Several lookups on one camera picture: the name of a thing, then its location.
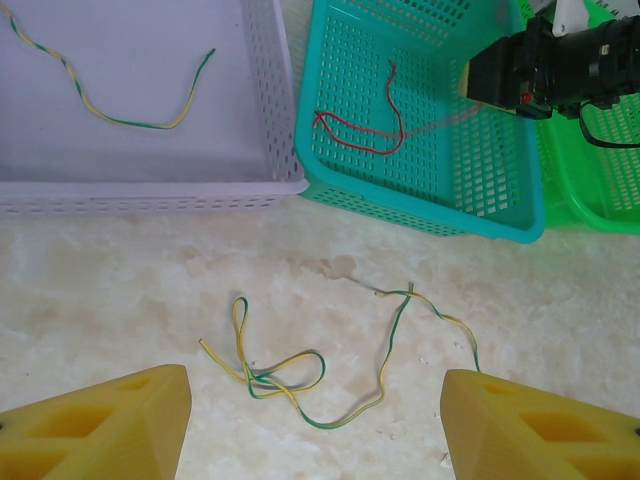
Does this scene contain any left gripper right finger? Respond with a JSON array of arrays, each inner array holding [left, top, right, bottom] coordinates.
[[441, 368, 640, 480]]

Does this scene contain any green plastic basket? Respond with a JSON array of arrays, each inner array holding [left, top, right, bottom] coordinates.
[[519, 0, 640, 236]]

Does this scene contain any dark wire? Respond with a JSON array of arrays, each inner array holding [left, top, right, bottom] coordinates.
[[312, 59, 407, 157]]

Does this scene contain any red wire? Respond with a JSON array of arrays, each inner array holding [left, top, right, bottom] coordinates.
[[398, 103, 485, 142]]

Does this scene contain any teal plastic basket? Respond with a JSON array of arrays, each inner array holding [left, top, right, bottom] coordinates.
[[293, 0, 547, 246]]

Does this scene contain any thin black right gripper cable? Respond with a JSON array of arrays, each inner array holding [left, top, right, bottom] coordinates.
[[578, 103, 640, 151]]

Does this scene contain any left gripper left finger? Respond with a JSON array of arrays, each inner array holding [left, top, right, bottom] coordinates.
[[0, 363, 194, 480]]

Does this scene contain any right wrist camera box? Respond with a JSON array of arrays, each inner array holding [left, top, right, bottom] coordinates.
[[529, 0, 591, 39]]

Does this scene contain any lavender plastic basket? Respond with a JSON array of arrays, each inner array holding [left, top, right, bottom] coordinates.
[[0, 0, 307, 219]]

